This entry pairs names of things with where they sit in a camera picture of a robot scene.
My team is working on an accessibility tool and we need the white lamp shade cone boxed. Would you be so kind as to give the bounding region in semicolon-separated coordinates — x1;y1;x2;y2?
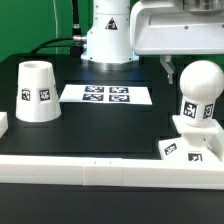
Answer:
16;61;61;122

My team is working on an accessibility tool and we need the black cable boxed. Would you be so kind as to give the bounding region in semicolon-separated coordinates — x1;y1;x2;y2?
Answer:
30;0;88;56

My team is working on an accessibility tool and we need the white left fence block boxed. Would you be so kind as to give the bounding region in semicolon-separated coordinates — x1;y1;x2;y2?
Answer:
0;112;8;138

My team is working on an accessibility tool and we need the white thin cable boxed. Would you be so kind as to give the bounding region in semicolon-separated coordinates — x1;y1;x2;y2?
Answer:
51;0;60;56

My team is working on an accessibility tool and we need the white lamp base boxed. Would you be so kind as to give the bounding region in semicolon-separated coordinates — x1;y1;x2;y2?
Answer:
158;115;221;163

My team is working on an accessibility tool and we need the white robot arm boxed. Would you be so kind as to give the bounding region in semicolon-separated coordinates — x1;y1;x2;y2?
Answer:
81;0;224;77

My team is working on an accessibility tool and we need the white lamp bulb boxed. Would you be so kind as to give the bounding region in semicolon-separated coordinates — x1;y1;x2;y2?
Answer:
180;60;224;127

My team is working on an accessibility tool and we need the white fence wall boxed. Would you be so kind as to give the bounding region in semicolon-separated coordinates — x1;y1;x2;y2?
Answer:
0;155;224;190
207;120;224;162

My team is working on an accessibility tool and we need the white front fence wall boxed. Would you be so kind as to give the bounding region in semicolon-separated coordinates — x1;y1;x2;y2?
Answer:
0;155;224;190

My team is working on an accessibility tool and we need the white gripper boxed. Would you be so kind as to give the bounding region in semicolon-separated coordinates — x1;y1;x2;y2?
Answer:
130;0;224;84

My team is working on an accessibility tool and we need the white marker sheet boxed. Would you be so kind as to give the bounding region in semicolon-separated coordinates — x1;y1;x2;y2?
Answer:
60;84;152;105

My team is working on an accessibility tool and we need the white right fence wall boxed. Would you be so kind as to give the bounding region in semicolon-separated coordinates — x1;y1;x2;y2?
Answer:
207;120;224;162

